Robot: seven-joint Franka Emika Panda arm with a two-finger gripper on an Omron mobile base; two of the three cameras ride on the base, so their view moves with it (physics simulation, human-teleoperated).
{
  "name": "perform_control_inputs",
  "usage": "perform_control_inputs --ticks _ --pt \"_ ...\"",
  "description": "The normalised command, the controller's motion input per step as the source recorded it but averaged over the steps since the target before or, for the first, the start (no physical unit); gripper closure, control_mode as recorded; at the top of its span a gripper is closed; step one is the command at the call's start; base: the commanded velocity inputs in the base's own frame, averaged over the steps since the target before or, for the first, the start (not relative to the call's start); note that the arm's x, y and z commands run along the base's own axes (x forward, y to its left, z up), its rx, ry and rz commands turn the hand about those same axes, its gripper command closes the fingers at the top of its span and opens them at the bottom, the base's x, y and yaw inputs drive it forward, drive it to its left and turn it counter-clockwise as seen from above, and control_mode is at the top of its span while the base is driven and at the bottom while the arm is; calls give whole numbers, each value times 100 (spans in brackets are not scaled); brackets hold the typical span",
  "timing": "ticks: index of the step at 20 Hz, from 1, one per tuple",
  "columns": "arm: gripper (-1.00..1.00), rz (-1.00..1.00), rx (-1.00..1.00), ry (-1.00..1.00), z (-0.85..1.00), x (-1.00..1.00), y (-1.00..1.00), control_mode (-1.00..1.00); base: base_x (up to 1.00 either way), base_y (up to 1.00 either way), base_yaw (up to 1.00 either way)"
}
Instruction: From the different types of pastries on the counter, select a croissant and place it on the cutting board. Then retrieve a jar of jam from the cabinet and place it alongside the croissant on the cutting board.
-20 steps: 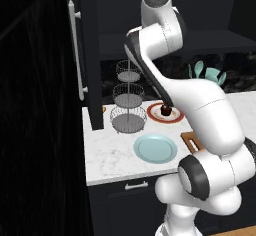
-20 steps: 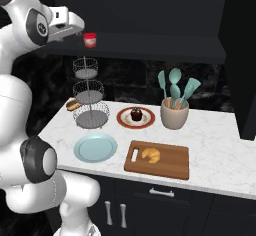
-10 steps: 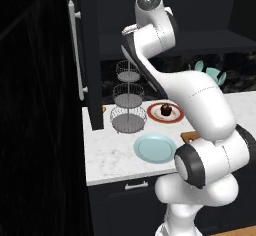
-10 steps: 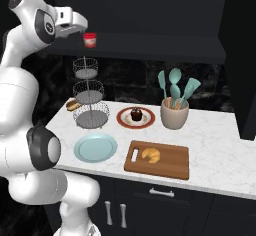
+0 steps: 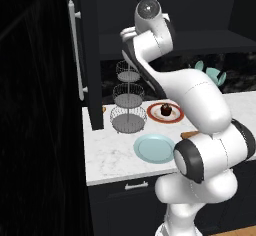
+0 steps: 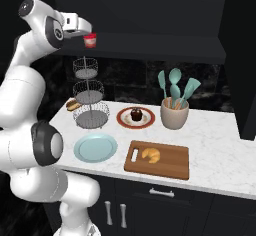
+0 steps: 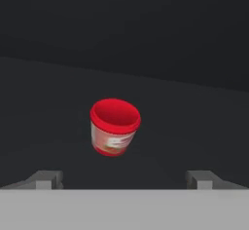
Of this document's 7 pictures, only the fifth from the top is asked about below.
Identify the light blue plate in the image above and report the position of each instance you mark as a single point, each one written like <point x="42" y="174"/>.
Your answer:
<point x="154" y="148"/>

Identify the chocolate cupcake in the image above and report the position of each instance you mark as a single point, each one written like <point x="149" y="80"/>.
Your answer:
<point x="166" y="110"/>

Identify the black drawer front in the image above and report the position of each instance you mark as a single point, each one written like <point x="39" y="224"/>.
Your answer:
<point x="110" y="190"/>

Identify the tall black cabinet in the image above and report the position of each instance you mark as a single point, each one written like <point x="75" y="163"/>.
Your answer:
<point x="40" y="113"/>

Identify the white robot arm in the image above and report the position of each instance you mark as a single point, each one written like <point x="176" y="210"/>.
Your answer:
<point x="203" y="96"/>

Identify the red rimmed plate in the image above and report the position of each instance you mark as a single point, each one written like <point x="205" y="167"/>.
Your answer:
<point x="153" y="112"/>

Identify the small orange pastry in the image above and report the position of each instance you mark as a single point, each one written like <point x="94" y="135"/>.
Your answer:
<point x="103" y="108"/>

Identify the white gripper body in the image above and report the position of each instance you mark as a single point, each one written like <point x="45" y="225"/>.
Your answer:
<point x="128" y="35"/>

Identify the black upper cabinet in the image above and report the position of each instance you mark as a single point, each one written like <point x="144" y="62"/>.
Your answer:
<point x="206" y="16"/>

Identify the wooden cutting board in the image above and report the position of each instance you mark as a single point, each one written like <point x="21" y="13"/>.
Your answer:
<point x="190" y="134"/>

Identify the black lower cabinet door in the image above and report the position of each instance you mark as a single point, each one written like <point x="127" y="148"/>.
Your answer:
<point x="130" y="218"/>

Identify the teal leafy plant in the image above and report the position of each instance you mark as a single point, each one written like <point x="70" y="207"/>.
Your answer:
<point x="213" y="73"/>

